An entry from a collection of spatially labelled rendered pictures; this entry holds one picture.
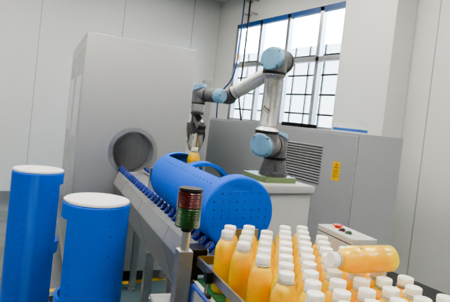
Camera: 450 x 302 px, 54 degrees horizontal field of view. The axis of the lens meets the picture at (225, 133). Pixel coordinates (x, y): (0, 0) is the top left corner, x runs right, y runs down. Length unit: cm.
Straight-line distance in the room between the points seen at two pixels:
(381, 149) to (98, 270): 232
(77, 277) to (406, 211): 338
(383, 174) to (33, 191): 244
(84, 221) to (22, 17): 503
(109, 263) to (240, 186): 66
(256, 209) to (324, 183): 184
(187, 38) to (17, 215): 520
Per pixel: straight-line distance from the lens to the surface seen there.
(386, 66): 451
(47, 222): 276
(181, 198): 113
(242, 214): 172
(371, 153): 347
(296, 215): 232
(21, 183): 272
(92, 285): 200
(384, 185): 363
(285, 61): 219
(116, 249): 199
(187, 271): 118
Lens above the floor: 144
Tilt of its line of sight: 2 degrees down
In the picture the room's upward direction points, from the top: 6 degrees clockwise
